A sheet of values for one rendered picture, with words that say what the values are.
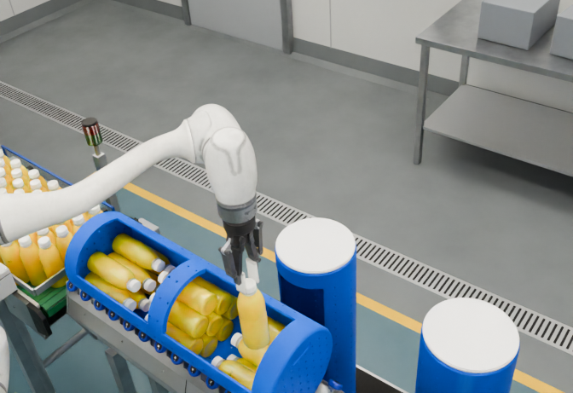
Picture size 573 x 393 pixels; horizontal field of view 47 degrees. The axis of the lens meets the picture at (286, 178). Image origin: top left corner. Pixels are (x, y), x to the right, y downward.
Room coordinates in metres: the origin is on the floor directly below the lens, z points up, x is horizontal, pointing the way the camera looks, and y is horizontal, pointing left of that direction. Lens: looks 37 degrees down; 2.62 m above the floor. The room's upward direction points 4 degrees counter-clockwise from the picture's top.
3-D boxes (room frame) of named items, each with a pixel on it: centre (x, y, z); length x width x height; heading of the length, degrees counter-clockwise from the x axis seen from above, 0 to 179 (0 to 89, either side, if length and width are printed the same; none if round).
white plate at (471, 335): (1.27, -0.51, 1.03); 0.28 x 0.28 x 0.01
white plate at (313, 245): (1.70, -0.08, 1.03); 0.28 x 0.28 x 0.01
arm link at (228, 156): (1.17, 0.12, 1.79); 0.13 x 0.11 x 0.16; 14
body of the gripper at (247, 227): (1.15, 0.11, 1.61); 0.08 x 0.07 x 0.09; 139
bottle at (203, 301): (1.40, 0.32, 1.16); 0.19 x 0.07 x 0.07; 49
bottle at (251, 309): (1.15, 0.11, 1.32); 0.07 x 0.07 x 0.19
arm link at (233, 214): (1.15, 0.11, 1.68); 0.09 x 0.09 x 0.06
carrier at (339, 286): (1.70, -0.08, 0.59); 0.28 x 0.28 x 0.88
